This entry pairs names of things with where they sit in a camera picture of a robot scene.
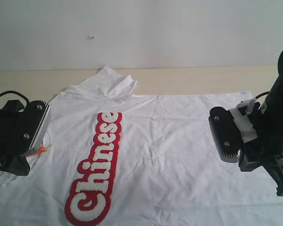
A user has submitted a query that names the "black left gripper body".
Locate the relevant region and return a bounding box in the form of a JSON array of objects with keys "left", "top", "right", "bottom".
[{"left": 0, "top": 100, "right": 30, "bottom": 176}]

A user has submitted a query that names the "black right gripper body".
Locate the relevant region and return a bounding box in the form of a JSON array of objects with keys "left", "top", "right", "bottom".
[{"left": 239, "top": 98, "right": 283, "bottom": 172}]

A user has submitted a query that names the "white t-shirt red Chinese patch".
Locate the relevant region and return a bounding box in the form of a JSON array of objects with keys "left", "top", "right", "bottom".
[{"left": 0, "top": 67, "right": 283, "bottom": 226}]

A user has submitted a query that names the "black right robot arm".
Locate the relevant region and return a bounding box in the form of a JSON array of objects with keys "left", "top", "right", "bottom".
[{"left": 239, "top": 51, "right": 283, "bottom": 196}]

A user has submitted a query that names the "orange clothing tag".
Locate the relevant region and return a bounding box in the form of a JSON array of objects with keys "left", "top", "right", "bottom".
[{"left": 26, "top": 145, "right": 47, "bottom": 157}]

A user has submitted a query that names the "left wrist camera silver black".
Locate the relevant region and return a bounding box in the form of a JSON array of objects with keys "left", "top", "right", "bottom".
[{"left": 20, "top": 100, "right": 51, "bottom": 156}]

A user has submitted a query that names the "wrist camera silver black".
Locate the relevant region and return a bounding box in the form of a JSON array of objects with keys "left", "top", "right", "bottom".
[
  {"left": 208, "top": 106, "right": 242, "bottom": 163},
  {"left": 20, "top": 100, "right": 51, "bottom": 156}
]

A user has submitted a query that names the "black left camera cable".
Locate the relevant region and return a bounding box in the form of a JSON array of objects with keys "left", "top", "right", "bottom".
[{"left": 0, "top": 90, "right": 30, "bottom": 106}]

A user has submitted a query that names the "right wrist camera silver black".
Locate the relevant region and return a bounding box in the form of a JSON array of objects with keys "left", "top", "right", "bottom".
[{"left": 208, "top": 106, "right": 242, "bottom": 163}]

